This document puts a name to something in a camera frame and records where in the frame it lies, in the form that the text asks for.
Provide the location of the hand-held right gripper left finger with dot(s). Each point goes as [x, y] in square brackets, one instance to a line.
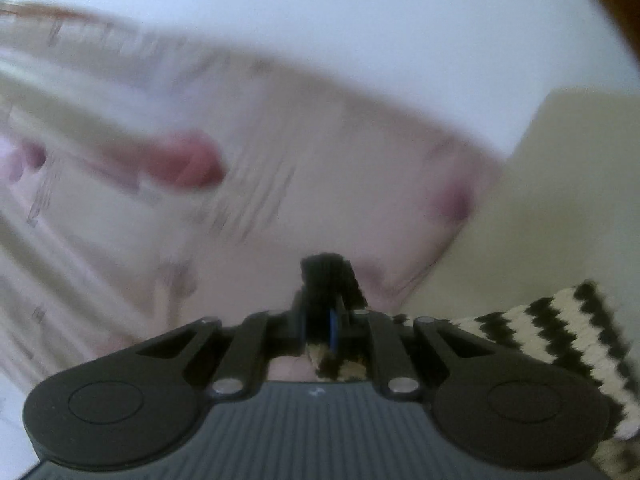
[300, 331]

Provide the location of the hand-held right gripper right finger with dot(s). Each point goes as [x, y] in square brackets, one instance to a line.
[334, 334]

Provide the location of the black white zigzag knit sweater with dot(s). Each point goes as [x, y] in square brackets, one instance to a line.
[565, 330]

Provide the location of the pink leaf-print bed sheet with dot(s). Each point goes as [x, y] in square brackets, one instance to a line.
[310, 160]

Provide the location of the cream mattress cover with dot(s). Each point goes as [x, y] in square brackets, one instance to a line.
[560, 200]

